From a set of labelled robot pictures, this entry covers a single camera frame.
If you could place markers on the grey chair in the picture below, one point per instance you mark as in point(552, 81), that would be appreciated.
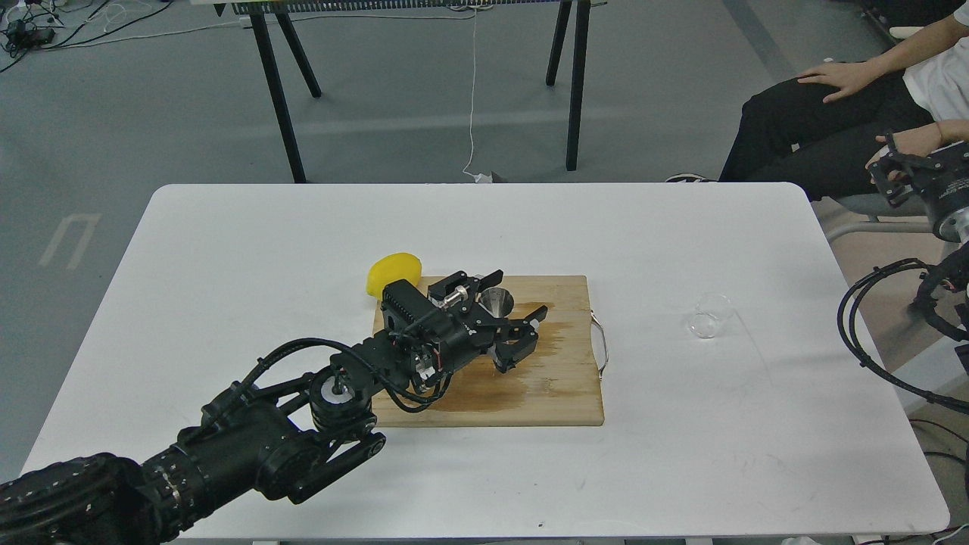
point(909, 217)

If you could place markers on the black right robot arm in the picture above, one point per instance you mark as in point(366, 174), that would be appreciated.
point(949, 275)

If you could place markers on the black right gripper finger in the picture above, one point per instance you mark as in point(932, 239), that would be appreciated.
point(893, 173)

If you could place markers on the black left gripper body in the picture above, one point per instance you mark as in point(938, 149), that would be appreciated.
point(433, 341)

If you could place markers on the clear glass cup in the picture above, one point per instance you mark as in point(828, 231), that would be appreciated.
point(710, 315)

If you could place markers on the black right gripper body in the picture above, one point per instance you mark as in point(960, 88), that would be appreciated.
point(942, 185)

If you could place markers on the wooden cutting board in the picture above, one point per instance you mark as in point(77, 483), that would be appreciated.
point(556, 385)

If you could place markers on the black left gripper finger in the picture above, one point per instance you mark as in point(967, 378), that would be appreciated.
point(460, 291)
point(509, 341)

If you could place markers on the steel jigger measuring cup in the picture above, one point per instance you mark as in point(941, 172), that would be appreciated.
point(496, 304)

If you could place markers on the seated person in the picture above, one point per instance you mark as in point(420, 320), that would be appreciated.
point(823, 128)

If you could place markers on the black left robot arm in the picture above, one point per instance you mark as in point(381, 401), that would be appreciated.
point(299, 421)

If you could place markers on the yellow lemon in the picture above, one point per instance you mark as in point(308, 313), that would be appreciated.
point(390, 269)

